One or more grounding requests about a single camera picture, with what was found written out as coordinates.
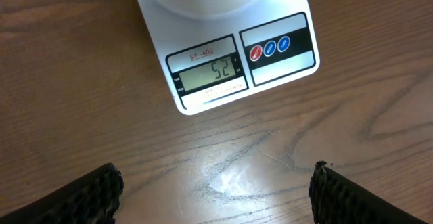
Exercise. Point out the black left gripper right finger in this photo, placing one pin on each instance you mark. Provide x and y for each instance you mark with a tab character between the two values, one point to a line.
338	200

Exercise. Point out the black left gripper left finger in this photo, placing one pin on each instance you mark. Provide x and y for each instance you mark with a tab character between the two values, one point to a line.
91	199

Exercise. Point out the white digital kitchen scale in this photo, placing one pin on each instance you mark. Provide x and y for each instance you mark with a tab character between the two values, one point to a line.
213	52

